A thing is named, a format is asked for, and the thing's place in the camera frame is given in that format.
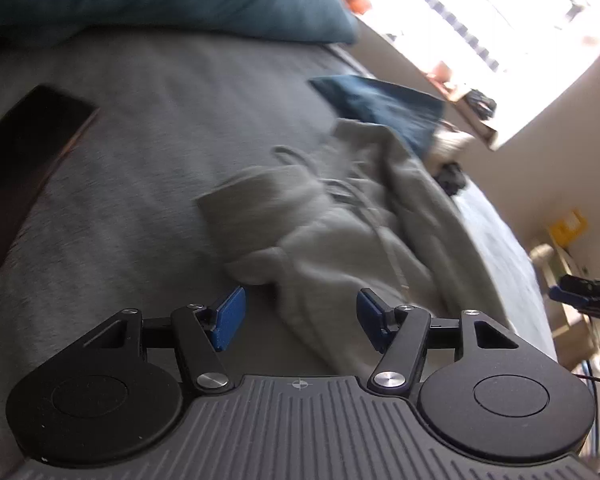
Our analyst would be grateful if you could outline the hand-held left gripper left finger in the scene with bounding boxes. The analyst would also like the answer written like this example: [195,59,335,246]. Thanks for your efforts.
[82,286,247,395]

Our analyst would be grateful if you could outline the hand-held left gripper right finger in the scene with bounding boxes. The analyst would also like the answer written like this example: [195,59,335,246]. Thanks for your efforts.
[356,288,521,395]

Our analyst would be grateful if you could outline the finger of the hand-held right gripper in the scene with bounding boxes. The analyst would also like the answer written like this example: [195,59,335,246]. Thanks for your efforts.
[548,276,598,311]

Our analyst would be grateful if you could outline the grey sweatpants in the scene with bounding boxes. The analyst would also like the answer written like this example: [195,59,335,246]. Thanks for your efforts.
[196,119,512,381]

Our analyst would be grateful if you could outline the light wooden desk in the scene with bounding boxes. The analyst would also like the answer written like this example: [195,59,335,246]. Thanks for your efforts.
[545,230,600,371]

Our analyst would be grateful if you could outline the cream bedpost finial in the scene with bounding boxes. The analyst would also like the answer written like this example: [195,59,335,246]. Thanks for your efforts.
[529,244,556,267]

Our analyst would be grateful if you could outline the yellow box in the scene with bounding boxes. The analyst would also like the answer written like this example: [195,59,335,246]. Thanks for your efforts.
[547,209,588,246]

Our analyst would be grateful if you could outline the patterned brown pillow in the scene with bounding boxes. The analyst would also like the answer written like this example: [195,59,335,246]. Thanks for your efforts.
[437,161,466,196]

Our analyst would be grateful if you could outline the cardboard box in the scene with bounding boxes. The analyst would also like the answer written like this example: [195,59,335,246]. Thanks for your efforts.
[445,87,501,151]

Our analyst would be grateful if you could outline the grey fleece blanket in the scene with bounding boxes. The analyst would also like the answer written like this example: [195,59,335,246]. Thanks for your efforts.
[0,25,556,480]

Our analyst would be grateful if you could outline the dark crumpled cloth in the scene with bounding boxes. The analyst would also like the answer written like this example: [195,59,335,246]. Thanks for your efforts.
[467,90,497,117]

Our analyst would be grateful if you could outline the dark blue folded garment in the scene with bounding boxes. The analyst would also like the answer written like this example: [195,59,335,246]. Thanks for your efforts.
[308,75,446,158]

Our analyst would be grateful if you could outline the bright window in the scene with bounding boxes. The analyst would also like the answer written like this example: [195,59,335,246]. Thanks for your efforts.
[325,0,600,151]

